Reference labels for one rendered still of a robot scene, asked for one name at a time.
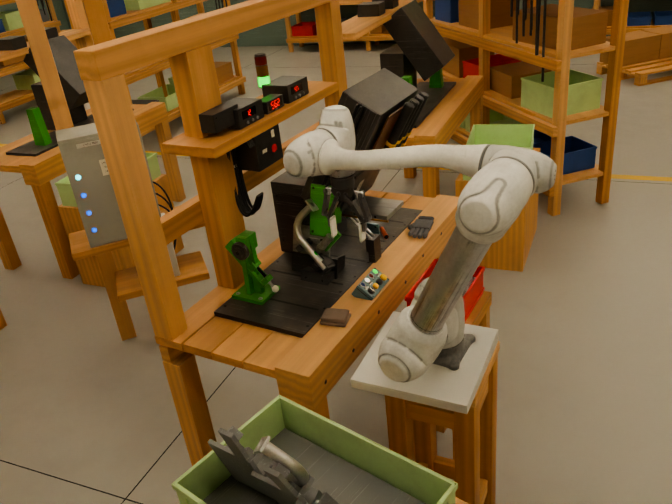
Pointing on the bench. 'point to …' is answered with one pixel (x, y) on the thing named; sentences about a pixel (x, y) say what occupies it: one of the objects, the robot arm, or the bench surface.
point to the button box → (369, 286)
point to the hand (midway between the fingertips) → (347, 232)
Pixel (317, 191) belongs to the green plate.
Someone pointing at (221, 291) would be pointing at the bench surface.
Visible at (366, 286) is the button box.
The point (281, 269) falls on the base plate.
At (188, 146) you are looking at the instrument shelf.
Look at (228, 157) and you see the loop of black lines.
